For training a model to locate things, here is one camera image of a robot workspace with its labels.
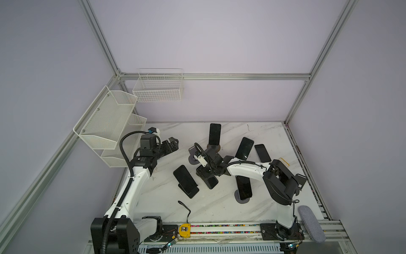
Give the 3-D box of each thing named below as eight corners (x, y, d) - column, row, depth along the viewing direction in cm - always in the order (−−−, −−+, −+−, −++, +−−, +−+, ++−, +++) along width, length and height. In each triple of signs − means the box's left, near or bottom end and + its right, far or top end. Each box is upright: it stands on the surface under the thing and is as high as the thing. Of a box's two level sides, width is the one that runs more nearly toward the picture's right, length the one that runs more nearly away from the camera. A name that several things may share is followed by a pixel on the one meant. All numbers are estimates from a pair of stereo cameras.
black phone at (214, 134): (209, 149, 107) (209, 132, 93) (209, 140, 112) (209, 123, 98) (219, 149, 107) (221, 132, 93) (219, 140, 112) (221, 123, 98)
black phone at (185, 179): (177, 184, 91) (172, 172, 78) (185, 177, 94) (182, 163, 81) (189, 197, 86) (186, 185, 74) (197, 189, 89) (195, 176, 77)
